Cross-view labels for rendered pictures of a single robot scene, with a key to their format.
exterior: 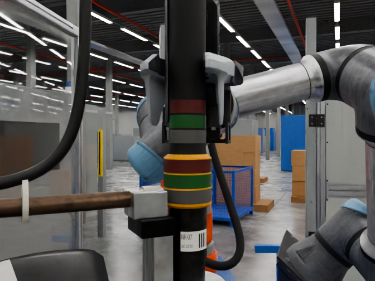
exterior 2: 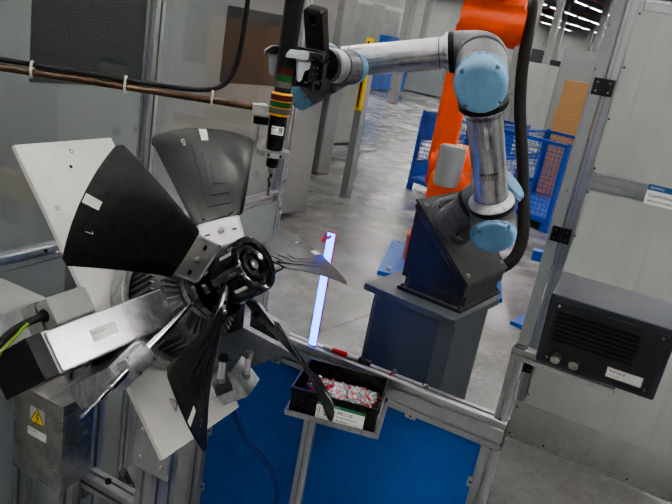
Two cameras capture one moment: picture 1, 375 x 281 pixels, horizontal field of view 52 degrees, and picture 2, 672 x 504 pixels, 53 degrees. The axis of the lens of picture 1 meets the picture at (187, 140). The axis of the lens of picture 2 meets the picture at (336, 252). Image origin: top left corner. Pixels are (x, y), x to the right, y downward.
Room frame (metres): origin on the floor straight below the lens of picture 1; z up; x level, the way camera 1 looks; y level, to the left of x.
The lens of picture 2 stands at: (-0.94, -0.51, 1.68)
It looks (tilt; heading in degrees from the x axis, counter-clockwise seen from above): 18 degrees down; 15
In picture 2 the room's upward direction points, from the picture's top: 10 degrees clockwise
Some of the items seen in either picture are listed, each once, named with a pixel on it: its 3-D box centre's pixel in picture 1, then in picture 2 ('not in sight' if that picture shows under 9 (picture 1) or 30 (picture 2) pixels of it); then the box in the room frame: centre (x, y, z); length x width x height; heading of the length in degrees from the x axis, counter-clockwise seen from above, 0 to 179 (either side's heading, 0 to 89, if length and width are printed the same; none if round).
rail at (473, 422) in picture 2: not in sight; (343, 370); (0.68, -0.16, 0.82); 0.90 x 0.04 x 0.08; 81
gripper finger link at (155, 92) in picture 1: (155, 93); (274, 61); (0.36, 0.03, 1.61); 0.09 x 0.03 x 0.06; 160
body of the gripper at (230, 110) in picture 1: (201, 106); (312, 67); (0.45, -0.02, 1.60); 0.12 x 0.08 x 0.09; 171
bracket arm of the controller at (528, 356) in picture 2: not in sight; (562, 367); (0.60, -0.68, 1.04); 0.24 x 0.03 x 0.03; 81
